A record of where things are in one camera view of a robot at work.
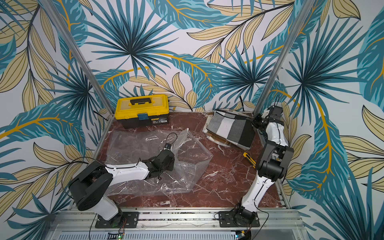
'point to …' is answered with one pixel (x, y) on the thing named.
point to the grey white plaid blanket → (238, 129)
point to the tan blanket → (218, 139)
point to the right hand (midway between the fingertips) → (253, 119)
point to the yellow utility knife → (249, 159)
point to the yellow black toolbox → (142, 111)
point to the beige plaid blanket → (209, 119)
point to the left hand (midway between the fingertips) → (170, 161)
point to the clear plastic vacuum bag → (130, 148)
